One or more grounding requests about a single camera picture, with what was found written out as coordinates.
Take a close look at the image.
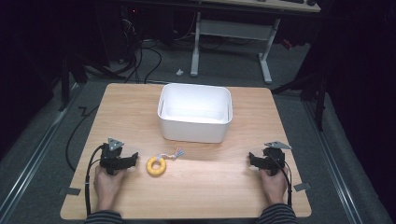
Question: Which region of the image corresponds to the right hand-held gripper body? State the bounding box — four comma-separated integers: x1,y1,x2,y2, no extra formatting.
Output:
262,140,293,177

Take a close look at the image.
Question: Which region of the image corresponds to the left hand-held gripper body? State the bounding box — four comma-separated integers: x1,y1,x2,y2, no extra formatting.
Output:
99,137,126,176

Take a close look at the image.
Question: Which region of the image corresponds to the yellow ring rope toy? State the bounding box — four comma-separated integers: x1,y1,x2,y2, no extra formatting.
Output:
146,147,185,178

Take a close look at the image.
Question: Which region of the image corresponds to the white plastic box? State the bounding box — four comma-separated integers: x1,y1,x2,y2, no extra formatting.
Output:
157,82,233,145

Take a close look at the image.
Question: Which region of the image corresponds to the person's right hand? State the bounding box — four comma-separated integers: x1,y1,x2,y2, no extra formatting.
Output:
259,166,290,207

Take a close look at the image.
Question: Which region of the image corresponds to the person's left hand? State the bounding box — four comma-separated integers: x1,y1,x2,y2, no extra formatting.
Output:
93,164,128,213

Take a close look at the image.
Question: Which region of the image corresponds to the grey tape piece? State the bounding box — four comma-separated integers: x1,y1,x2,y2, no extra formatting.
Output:
292,181,312,192
58,186,82,197

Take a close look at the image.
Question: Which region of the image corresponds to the black metal stand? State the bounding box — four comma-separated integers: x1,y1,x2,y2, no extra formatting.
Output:
57,50,90,112
270,69,330,133

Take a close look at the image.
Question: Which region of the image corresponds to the dark computer tower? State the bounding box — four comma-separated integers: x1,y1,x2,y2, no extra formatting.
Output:
116,4,143,63

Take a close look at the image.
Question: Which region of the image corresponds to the white-legged desk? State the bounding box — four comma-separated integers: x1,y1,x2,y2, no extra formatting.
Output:
189,0,322,85

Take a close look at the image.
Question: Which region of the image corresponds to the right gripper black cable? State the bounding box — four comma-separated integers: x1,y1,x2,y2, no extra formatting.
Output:
269,154,294,207

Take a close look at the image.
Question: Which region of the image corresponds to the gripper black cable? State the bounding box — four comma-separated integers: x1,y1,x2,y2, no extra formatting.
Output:
269,154,294,207
84,144,106,217

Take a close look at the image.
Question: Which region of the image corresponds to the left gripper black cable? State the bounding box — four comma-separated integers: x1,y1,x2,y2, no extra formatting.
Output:
84,144,106,217

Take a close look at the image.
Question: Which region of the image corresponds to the black floor cable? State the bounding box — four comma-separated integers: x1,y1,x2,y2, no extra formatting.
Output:
64,105,101,173

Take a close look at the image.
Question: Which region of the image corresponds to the metal floor rail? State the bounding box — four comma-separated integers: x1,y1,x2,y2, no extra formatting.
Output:
0,82,82,220
302,98,365,224

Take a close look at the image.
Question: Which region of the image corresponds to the bundle of black cables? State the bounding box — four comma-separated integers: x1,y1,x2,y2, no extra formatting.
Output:
108,38,163,85

